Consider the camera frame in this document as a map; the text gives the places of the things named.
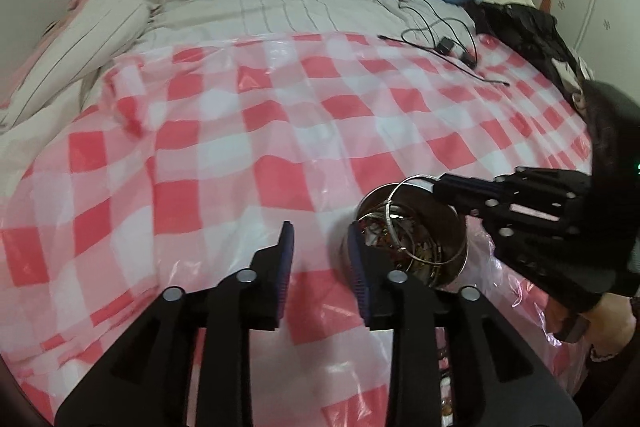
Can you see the oval silver metal tin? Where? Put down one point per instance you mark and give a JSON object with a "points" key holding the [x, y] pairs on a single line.
{"points": [[452, 229]]}

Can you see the thin silver bangle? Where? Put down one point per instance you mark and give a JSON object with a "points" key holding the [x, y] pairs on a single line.
{"points": [[424, 178]]}

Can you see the white striped blanket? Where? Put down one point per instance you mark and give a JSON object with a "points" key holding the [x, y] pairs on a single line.
{"points": [[280, 7]]}

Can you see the wide carved silver bangle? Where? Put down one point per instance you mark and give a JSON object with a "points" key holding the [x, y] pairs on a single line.
{"points": [[387, 234]]}

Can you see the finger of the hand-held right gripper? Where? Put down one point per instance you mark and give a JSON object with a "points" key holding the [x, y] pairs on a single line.
{"points": [[465, 184], [465, 203]]}

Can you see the dark fuzzy cloth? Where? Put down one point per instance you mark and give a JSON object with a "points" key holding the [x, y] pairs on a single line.
{"points": [[612, 127]]}

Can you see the person's right hand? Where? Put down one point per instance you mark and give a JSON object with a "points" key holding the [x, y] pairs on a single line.
{"points": [[612, 324]]}

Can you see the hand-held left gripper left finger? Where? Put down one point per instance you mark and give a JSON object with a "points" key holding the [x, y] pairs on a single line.
{"points": [[286, 267]]}

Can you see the black jacket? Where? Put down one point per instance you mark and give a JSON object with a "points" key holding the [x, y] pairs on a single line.
{"points": [[525, 32]]}

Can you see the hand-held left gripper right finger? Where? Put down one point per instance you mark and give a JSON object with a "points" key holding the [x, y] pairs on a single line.
{"points": [[361, 277]]}

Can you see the red white checkered plastic sheet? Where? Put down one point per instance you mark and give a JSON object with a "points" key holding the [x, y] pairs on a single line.
{"points": [[225, 147]]}

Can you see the white patterned cloth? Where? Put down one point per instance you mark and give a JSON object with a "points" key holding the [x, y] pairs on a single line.
{"points": [[580, 79]]}

